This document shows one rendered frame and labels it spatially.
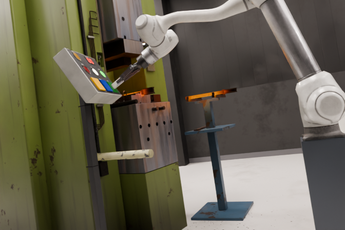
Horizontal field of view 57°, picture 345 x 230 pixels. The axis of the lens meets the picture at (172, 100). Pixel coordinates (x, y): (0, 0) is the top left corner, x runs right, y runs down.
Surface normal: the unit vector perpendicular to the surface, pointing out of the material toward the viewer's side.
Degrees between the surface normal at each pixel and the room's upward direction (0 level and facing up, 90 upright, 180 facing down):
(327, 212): 90
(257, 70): 90
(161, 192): 90
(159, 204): 90
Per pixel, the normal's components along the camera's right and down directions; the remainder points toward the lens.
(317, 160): -0.35, 0.00
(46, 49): -0.57, 0.04
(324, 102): -0.17, 0.11
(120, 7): 0.81, -0.14
